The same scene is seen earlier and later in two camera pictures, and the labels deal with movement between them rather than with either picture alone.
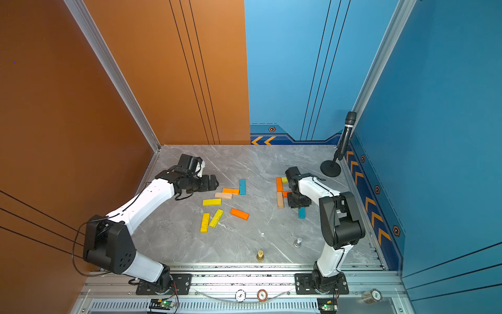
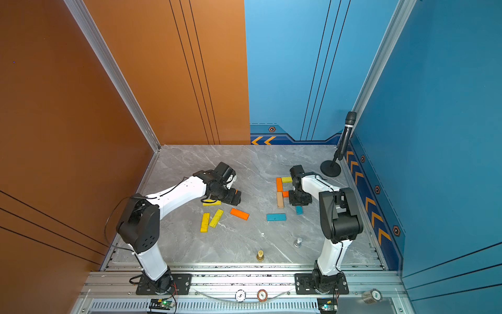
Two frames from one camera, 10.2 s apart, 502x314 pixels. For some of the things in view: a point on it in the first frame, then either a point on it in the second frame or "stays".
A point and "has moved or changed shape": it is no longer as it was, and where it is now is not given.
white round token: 240,295 stays
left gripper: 207,186 to 231,198
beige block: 280,200 stays
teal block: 302,213 has moved or changed shape
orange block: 279,185 stays
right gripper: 306,203 stays
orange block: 240,214 stays
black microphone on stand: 331,168 stays
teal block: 242,187 to 276,217
